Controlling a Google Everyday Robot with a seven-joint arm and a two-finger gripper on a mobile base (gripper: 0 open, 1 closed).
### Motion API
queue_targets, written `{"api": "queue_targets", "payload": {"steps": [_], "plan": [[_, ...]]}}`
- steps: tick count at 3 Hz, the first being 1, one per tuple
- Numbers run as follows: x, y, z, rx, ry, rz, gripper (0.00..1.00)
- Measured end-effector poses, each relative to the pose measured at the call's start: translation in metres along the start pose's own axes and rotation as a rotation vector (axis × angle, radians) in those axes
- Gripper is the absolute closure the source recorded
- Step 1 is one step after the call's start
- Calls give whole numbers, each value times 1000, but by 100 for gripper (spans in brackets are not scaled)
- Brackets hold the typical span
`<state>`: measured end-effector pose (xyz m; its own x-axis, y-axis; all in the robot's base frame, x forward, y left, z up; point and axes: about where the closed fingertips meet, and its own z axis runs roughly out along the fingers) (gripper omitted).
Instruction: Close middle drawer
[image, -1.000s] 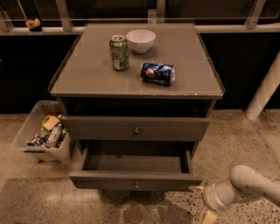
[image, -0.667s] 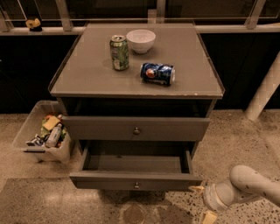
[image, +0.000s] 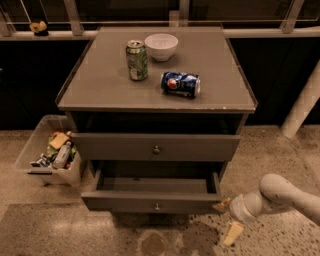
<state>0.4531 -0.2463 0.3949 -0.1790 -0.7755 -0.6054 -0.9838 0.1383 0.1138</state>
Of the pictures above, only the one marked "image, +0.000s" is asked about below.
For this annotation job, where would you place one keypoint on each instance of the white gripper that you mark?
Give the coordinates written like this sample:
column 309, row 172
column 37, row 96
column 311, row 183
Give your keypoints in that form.
column 235, row 209

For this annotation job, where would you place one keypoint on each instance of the grey drawer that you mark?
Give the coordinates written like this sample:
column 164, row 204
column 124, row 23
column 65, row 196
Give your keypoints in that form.
column 156, row 147
column 154, row 187

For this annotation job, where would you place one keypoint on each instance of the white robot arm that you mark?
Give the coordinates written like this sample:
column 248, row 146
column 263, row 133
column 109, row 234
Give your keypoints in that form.
column 275, row 194

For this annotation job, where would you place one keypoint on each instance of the grey drawer cabinet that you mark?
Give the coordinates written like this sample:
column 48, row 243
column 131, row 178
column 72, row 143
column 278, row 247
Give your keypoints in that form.
column 101, row 97

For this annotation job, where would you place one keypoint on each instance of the grey top drawer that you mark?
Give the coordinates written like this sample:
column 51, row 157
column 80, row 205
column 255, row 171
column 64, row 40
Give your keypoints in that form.
column 156, row 147

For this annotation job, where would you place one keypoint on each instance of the blue pepsi can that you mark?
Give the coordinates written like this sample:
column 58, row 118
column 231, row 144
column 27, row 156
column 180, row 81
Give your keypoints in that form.
column 180, row 83

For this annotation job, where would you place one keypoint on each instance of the plastic water bottle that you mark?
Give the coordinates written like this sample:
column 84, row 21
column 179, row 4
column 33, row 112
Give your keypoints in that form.
column 62, row 156

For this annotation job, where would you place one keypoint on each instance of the white ceramic bowl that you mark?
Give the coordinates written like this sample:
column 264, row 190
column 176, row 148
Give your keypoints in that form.
column 161, row 46

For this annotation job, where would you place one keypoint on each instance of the yellow sponge in bin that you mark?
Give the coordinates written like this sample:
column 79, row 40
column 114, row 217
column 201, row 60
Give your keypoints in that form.
column 59, row 141

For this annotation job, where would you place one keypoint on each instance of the green soda can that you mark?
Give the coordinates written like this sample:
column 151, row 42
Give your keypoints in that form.
column 136, row 57

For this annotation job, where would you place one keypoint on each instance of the clear plastic storage bin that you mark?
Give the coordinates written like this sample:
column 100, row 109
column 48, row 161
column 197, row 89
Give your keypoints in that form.
column 37, row 145

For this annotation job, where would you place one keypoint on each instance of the metal window railing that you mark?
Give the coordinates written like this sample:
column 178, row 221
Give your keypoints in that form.
column 236, row 18

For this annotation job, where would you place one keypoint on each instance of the yellow black toy on ledge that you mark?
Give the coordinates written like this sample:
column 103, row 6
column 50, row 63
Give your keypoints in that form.
column 39, row 28

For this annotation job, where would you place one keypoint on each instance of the white diagonal post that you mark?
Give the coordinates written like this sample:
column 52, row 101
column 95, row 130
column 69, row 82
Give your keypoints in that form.
column 305, row 102

